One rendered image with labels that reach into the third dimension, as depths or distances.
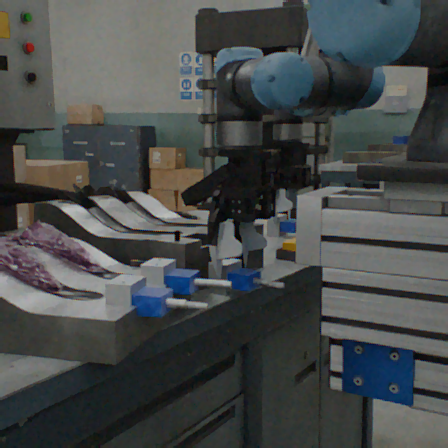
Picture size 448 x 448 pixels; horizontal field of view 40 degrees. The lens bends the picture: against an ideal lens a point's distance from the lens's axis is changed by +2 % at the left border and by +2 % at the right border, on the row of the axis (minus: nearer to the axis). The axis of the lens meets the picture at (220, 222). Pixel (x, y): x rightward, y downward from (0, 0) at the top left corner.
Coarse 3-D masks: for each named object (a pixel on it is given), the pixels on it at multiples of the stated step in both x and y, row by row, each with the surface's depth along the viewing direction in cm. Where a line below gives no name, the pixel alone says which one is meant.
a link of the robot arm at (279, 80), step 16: (240, 64) 91; (256, 64) 85; (272, 64) 82; (288, 64) 82; (304, 64) 83; (320, 64) 88; (240, 80) 88; (256, 80) 84; (272, 80) 82; (288, 80) 82; (304, 80) 83; (320, 80) 87; (240, 96) 90; (256, 96) 85; (272, 96) 83; (288, 96) 83; (304, 96) 84; (320, 96) 88
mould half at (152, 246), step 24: (48, 216) 117; (72, 216) 114; (120, 216) 122; (168, 216) 130; (96, 240) 111; (120, 240) 107; (144, 240) 104; (168, 240) 102; (192, 240) 102; (192, 264) 101
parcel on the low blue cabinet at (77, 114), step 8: (72, 104) 822; (80, 104) 818; (88, 104) 813; (72, 112) 822; (80, 112) 817; (88, 112) 813; (96, 112) 822; (72, 120) 825; (80, 120) 819; (88, 120) 815; (96, 120) 824
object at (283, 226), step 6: (282, 216) 156; (270, 222) 156; (282, 222) 155; (288, 222) 154; (294, 222) 154; (270, 228) 156; (276, 228) 155; (282, 228) 155; (288, 228) 154; (294, 228) 153; (270, 234) 156; (276, 234) 156; (282, 234) 157
